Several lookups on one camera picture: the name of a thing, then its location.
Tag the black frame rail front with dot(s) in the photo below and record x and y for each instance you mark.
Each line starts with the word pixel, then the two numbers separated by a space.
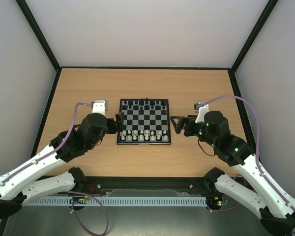
pixel 147 183

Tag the white slotted cable duct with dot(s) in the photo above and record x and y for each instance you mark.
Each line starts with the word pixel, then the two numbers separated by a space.
pixel 125 201

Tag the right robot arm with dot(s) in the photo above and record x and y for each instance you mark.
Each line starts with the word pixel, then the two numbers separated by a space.
pixel 273 206

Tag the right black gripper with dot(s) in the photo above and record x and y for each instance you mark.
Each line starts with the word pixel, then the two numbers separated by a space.
pixel 187 125

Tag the left electronics board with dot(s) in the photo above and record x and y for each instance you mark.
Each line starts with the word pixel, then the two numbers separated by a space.
pixel 80 200

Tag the electronics board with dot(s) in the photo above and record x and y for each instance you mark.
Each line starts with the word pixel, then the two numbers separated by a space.
pixel 218 200
pixel 80 200

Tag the black pieces row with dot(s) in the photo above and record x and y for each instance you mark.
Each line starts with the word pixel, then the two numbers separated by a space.
pixel 143 104

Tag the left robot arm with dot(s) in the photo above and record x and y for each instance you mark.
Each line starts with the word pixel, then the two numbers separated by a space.
pixel 75 142

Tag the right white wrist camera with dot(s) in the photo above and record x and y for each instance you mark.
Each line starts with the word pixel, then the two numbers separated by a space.
pixel 200 107

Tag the right electronics board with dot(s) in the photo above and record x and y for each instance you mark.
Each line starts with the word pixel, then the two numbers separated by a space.
pixel 218 200

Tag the black and grey chessboard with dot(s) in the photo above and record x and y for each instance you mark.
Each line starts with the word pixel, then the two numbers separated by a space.
pixel 152 120

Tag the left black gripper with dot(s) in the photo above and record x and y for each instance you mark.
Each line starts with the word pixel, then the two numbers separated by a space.
pixel 113 129

